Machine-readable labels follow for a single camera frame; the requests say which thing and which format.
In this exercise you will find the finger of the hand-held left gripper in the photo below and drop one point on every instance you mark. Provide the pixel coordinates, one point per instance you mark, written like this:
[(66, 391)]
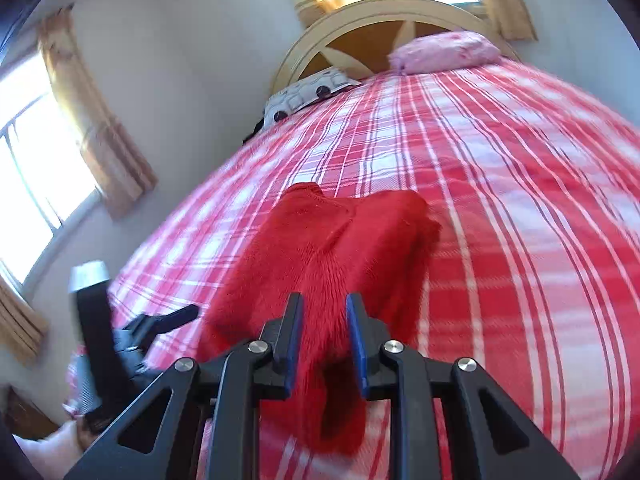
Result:
[(177, 316)]

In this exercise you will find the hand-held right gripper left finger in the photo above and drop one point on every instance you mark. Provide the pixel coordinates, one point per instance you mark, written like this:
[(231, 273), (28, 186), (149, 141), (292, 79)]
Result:
[(292, 345)]

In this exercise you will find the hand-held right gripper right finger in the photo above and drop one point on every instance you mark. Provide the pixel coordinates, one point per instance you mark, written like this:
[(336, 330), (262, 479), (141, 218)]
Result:
[(357, 345)]

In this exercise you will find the red printed shirt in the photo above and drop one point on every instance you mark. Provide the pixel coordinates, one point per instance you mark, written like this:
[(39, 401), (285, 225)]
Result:
[(330, 250)]

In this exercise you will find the person's left forearm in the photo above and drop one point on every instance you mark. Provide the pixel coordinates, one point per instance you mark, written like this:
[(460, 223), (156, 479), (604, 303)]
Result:
[(50, 445)]

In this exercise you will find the brown wooden furniture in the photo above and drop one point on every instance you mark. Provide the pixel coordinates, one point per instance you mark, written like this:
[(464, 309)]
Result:
[(27, 417)]

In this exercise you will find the side window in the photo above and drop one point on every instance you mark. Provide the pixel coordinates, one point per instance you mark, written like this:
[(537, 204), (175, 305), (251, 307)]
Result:
[(35, 170)]

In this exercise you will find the red white plaid blanket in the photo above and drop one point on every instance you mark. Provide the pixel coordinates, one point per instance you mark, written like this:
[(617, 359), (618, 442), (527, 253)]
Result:
[(500, 210)]

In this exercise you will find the white patterned pillow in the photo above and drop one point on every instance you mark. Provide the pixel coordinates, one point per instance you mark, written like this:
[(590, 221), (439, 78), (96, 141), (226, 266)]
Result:
[(305, 92)]

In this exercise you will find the pink pillow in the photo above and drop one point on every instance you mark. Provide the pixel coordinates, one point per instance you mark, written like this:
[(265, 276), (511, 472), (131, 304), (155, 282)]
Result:
[(445, 52)]

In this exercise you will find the cream arched wooden headboard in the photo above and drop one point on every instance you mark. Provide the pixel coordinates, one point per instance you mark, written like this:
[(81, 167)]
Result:
[(350, 15)]

